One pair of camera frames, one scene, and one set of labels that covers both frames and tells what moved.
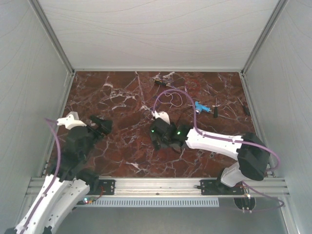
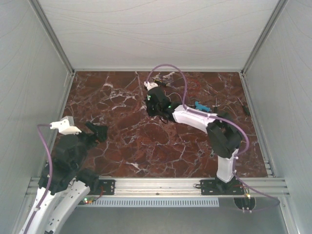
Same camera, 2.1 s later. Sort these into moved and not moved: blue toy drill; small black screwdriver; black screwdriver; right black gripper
Moved: right black gripper
Not moved: small black screwdriver; black screwdriver; blue toy drill
